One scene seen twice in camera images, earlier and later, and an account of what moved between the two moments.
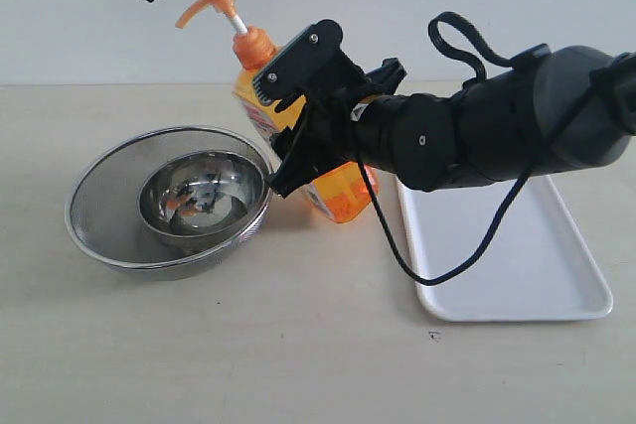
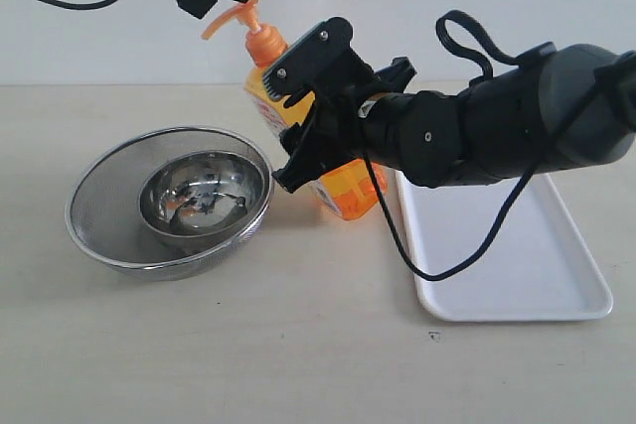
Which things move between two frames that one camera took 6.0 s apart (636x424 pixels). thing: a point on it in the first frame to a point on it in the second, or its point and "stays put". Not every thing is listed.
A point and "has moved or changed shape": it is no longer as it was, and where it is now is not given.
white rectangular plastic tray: x=537 y=266 stays put
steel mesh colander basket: x=103 y=209 stays put
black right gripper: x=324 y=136 stays put
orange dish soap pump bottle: x=343 y=193 has moved or changed shape
